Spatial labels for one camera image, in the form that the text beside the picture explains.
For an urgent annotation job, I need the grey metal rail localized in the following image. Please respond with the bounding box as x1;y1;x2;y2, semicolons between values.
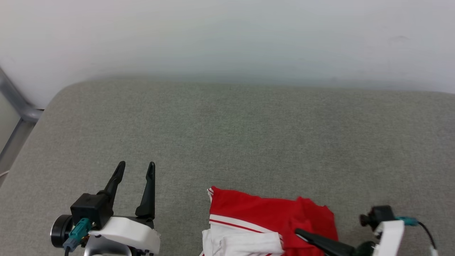
0;67;44;167

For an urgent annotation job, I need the teal camera connector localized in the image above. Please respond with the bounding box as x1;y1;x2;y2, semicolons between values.
395;216;419;227
63;218;92;252

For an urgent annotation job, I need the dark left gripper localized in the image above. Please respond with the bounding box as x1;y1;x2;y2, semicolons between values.
83;161;157;256

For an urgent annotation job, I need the teal right camera connector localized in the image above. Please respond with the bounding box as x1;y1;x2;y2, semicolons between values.
395;216;419;227

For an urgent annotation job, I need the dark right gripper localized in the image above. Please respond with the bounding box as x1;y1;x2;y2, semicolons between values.
295;229;378;256

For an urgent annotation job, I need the red and white sports jersey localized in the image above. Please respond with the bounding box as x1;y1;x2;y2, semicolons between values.
200;186;339;256

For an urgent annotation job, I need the teal left camera connector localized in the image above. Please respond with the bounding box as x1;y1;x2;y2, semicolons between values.
63;218;92;252

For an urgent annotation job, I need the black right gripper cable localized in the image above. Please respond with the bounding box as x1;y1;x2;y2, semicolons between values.
417;221;440;256

